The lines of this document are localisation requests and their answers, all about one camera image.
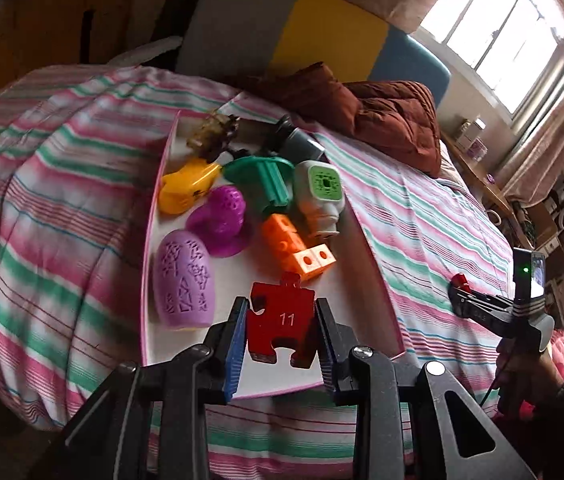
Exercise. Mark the brown quilted duvet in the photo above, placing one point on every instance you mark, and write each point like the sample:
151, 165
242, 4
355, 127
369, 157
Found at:
396, 120

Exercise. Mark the small red plastic piece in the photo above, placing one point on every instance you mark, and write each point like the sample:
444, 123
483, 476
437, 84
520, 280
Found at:
461, 281

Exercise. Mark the green plastic spool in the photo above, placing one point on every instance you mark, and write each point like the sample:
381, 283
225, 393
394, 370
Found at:
267, 180

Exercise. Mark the white bar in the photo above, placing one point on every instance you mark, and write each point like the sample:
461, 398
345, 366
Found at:
152, 47

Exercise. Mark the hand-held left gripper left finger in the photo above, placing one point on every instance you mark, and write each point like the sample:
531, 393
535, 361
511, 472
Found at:
237, 350

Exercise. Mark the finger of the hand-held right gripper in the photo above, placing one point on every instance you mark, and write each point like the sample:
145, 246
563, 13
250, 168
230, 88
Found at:
491, 318
481, 299

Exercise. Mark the grey stereo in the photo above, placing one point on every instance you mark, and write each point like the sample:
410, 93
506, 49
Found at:
561, 207

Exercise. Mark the wooden wardrobe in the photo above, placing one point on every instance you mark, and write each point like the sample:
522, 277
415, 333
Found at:
27, 25

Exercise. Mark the purple white box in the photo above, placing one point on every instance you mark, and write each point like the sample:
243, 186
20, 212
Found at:
476, 149

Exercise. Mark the yellow plastic toy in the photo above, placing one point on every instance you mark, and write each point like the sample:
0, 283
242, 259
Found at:
184, 185

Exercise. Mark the cluttered wooden shelf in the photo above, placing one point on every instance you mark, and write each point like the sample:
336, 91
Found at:
536, 232

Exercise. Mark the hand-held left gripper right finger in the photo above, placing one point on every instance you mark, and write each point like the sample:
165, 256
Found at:
324, 350

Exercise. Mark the pink rimmed white tray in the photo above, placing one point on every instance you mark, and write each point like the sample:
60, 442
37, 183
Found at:
356, 305

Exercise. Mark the white carton box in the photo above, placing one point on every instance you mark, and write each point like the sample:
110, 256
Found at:
467, 129

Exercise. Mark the brown toy figure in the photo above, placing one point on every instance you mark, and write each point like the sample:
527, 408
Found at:
212, 132

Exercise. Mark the dark grey cylinder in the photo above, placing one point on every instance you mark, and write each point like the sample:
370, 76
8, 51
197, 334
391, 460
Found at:
299, 145

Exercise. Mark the white bottle green label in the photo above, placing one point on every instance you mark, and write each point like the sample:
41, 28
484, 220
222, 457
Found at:
319, 210

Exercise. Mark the wooden nightstand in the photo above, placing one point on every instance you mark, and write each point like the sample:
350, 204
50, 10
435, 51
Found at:
486, 185

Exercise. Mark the window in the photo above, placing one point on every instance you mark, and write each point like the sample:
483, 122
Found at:
491, 35

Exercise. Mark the magenta mesh hat toy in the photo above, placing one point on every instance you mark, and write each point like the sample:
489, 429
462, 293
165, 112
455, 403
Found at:
222, 210

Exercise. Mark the lilac patterned egg toy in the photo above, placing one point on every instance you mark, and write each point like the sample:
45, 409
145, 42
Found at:
184, 280

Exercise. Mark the orange building block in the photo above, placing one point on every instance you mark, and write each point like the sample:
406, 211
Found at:
287, 240

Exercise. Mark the beige pillow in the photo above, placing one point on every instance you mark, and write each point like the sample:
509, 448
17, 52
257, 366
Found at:
446, 165

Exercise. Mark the striped pink green blanket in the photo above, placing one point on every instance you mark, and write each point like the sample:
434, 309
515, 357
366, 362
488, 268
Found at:
62, 185

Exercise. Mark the brown pillow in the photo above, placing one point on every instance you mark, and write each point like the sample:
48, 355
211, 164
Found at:
322, 95

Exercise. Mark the person's right hand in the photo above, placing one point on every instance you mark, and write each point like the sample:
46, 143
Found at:
526, 375

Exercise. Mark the red puzzle piece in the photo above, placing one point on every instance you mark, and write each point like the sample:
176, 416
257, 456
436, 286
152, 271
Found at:
282, 320

